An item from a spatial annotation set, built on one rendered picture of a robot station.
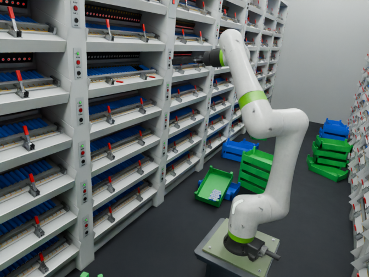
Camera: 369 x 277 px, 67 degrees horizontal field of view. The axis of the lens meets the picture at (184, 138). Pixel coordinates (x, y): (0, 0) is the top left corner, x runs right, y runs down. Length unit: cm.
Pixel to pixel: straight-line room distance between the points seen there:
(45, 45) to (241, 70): 75
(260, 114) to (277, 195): 41
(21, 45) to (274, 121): 92
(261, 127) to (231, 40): 43
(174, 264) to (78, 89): 105
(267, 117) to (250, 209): 40
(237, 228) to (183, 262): 52
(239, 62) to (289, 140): 39
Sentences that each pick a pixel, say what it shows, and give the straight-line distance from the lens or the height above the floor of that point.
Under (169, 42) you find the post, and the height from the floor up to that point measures 114.
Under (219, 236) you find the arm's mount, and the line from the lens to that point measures 144.
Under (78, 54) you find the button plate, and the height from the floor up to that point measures 109.
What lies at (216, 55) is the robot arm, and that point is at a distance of 146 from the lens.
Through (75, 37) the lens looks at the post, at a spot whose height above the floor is 115.
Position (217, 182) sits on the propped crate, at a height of 10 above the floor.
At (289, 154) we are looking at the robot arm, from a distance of 124.
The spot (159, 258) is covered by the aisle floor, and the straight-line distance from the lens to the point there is 171.
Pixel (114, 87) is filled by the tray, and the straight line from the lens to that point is 140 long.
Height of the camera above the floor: 119
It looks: 20 degrees down
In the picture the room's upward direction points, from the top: 5 degrees clockwise
